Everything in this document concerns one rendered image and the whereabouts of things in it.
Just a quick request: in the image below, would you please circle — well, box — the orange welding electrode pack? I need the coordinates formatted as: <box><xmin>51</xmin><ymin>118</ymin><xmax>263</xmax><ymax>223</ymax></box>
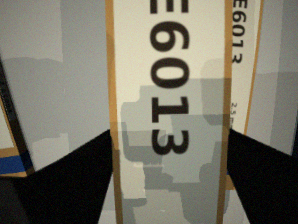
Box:
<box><xmin>105</xmin><ymin>0</ymin><xmax>233</xmax><ymax>224</ymax></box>

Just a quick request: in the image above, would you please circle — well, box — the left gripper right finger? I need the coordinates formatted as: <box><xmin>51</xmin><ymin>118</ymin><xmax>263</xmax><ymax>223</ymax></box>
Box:
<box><xmin>227</xmin><ymin>129</ymin><xmax>298</xmax><ymax>224</ymax></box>

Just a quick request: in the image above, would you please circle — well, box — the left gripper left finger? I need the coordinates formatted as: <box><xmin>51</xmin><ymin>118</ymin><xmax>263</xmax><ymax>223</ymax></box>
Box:
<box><xmin>0</xmin><ymin>129</ymin><xmax>113</xmax><ymax>224</ymax></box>

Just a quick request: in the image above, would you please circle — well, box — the dark blue low platform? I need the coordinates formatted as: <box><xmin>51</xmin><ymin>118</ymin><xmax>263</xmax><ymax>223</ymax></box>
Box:
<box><xmin>292</xmin><ymin>122</ymin><xmax>298</xmax><ymax>158</ymax></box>

